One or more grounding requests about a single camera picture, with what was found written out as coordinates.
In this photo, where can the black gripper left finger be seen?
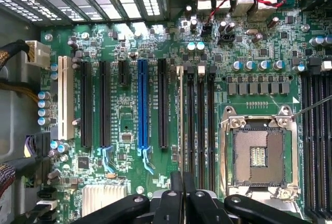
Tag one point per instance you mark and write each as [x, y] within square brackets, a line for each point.
[176, 182]

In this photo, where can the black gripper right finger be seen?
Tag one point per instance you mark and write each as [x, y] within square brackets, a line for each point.
[188, 182]

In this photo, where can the black RAM slot white latch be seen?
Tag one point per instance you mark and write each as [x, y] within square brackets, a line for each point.
[316, 130]
[201, 120]

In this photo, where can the CPU socket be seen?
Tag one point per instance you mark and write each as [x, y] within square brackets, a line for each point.
[259, 151]

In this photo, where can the long black expansion slot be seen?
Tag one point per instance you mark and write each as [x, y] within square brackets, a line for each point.
[86, 104]
[162, 104]
[105, 104]

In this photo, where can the silver finned heatsink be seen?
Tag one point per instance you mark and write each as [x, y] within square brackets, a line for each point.
[98, 198]

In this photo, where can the metal socket cover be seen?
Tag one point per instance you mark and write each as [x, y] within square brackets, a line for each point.
[272, 195]

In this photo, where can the blue expansion slot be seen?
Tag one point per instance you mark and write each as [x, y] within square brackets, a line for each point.
[142, 104]

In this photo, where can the green Dell motherboard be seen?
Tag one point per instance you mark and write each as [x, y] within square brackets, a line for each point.
[124, 99]

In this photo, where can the short black expansion slot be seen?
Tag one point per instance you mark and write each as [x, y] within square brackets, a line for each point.
[123, 72]

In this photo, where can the white PCI expansion slot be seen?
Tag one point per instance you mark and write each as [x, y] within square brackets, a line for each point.
[64, 97]

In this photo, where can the thin metal locking lever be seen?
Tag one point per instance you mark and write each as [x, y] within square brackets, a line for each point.
[311, 108]

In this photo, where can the grey metal PC case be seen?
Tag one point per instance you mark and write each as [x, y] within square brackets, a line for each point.
[15, 120]

